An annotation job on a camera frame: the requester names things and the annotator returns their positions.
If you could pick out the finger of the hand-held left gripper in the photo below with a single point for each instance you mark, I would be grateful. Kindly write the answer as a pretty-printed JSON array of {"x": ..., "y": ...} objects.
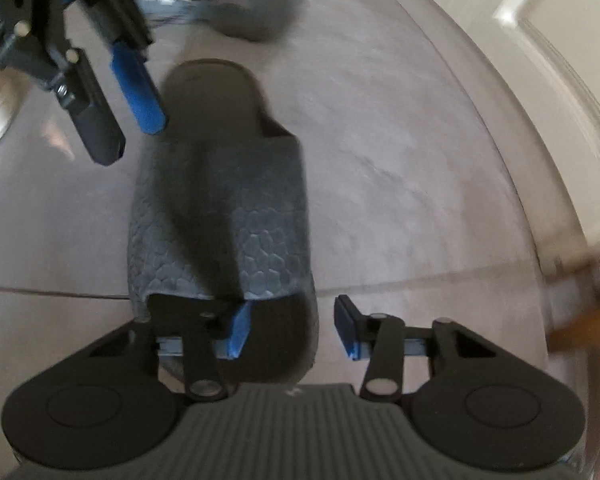
[
  {"x": 97, "y": 125},
  {"x": 140, "y": 95}
]

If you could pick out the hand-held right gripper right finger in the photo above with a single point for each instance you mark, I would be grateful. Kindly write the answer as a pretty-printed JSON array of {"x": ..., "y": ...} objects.
[{"x": 347, "y": 327}]

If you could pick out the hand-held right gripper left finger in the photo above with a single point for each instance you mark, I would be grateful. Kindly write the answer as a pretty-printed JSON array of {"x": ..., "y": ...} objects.
[{"x": 237, "y": 330}]

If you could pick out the black slide slipper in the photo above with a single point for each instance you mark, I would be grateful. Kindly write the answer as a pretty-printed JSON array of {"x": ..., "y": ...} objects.
[
  {"x": 220, "y": 200},
  {"x": 260, "y": 10}
]

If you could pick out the white panelled door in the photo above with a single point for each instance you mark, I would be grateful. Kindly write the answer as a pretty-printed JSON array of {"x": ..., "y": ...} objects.
[{"x": 555, "y": 60}]

